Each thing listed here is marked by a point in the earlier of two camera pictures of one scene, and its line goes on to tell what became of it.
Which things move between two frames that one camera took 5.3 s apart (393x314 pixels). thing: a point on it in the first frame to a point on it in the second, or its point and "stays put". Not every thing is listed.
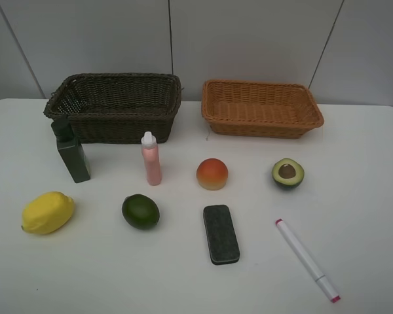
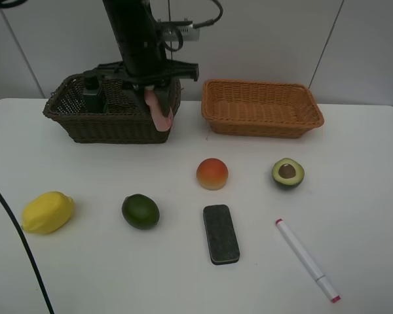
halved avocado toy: x=287 y=174 stays put
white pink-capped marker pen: x=321 y=278 stays put
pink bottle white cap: x=151 y=159 to x=162 y=121
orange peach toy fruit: x=211 y=174 stays put
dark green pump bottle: x=71 y=149 to x=93 y=95
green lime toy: x=140 y=212 stays put
